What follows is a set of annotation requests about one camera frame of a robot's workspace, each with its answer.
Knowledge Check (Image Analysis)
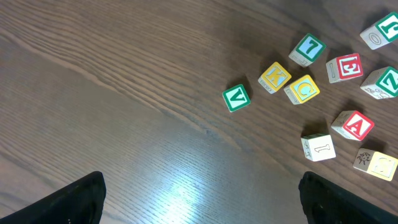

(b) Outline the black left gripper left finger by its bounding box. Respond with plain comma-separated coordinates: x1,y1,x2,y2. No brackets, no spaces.
1,171,106,224

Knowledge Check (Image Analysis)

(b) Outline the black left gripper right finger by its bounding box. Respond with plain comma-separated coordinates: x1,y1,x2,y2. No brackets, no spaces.
298,171,397,224

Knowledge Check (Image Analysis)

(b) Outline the tilted red A block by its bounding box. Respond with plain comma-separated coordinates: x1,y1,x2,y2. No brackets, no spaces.
301,133,336,162

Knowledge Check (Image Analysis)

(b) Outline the yellow 8 wooden block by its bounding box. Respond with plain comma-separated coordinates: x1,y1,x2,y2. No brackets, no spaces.
353,148,397,181

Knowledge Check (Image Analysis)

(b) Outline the red A block upright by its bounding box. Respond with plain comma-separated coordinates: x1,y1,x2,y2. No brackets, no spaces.
331,110,374,141

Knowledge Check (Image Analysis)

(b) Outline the yellow C wooden block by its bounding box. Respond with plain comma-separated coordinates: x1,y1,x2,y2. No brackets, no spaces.
284,75,320,105

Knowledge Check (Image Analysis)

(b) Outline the green Z wooden block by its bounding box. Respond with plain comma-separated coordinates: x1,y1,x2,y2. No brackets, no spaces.
360,67,397,100

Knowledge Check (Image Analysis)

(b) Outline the yellow wooden block left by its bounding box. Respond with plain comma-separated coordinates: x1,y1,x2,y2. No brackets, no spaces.
258,62,292,94

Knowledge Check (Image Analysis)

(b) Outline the green V wooden block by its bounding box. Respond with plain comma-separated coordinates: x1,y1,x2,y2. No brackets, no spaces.
222,84,251,113

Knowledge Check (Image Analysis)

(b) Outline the red E wooden block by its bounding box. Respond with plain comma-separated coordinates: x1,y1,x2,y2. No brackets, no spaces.
326,53,364,83

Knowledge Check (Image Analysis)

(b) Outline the green 7 wooden block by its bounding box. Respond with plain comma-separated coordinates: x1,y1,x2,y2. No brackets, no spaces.
289,33,326,67

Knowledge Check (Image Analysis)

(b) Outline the green J block back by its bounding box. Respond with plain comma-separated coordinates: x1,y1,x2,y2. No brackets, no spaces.
360,12,397,50

